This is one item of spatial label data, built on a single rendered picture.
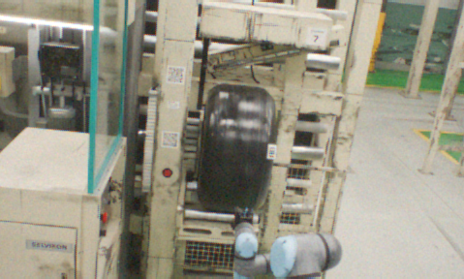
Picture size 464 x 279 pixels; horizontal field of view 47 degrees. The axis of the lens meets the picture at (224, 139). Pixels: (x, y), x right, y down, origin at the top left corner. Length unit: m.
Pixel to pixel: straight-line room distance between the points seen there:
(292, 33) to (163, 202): 0.98
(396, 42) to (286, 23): 9.73
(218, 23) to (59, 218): 1.19
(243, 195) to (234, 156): 0.18
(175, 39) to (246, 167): 0.60
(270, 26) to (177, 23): 0.49
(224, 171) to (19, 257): 0.84
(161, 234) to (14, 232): 0.90
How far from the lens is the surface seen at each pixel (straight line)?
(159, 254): 2.62
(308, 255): 1.59
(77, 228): 1.79
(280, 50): 2.68
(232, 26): 2.50
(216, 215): 2.42
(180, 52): 2.26
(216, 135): 2.17
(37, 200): 1.77
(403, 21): 12.16
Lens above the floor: 2.03
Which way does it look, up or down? 19 degrees down
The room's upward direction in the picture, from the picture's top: 7 degrees clockwise
